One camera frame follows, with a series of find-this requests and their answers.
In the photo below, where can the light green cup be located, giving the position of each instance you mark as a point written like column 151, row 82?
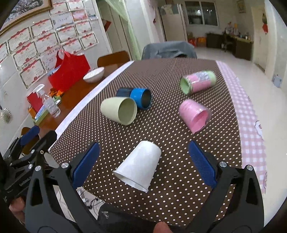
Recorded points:
column 112, row 107

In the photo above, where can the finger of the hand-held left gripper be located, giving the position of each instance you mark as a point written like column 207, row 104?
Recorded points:
column 48, row 140
column 29, row 134

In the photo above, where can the dark trousers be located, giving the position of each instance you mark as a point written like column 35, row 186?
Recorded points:
column 125, row 220

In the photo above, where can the green and pink wrapped cup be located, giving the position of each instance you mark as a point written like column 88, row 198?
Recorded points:
column 201, row 81

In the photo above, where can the wooden table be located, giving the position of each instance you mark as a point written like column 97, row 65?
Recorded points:
column 74, row 96

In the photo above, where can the clear spray bottle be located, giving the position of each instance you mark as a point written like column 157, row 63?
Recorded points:
column 52, row 106

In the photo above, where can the office chair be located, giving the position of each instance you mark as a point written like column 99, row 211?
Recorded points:
column 225, row 42

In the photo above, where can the silver wall ornament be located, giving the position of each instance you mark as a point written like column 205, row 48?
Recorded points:
column 5, row 115

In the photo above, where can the red bag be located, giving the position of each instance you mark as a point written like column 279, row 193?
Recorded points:
column 69, row 71

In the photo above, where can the group of wall certificates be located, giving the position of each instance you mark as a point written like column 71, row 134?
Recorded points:
column 44, row 42

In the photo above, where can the green box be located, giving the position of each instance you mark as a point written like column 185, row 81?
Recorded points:
column 41, row 115

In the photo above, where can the red box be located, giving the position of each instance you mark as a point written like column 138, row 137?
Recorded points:
column 34, row 102

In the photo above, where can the white paper cup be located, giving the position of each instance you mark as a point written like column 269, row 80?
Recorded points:
column 139, row 165

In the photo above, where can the framed picture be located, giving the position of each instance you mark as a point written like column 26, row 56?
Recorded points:
column 24, row 9

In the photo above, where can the red door decoration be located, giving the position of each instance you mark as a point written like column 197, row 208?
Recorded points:
column 265, row 24

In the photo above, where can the person's right hand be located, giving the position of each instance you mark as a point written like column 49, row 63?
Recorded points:
column 161, row 228

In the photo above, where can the brown polka dot tablecloth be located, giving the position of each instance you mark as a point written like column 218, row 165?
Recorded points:
column 166, row 125

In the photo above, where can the window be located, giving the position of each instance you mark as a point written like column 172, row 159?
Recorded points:
column 201, row 13

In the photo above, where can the dark desk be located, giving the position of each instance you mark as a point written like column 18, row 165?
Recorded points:
column 243, row 48

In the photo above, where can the orange boxes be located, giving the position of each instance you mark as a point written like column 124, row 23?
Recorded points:
column 197, row 42

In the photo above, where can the pink checkered tablecloth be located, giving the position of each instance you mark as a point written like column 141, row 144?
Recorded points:
column 248, row 125

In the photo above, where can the dark blue cup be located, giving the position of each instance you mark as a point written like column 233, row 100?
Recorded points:
column 123, row 92

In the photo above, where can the wooden chair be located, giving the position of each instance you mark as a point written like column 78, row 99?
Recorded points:
column 112, row 58

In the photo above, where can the white bowl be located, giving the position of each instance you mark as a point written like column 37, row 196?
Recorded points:
column 94, row 75

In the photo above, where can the grey jacket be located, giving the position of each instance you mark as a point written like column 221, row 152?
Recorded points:
column 168, row 49

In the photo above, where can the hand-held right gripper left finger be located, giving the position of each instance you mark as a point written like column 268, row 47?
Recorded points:
column 86, row 165

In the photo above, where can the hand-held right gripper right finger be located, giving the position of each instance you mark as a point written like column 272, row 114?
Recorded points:
column 201, row 163

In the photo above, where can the person's left hand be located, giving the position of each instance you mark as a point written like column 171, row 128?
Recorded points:
column 16, row 207

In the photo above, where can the blue container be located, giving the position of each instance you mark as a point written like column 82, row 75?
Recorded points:
column 277, row 81

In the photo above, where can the white cabinet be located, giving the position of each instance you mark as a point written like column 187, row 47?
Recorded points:
column 172, row 24

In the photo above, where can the light green curtain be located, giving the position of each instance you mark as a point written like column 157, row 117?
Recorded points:
column 125, row 29

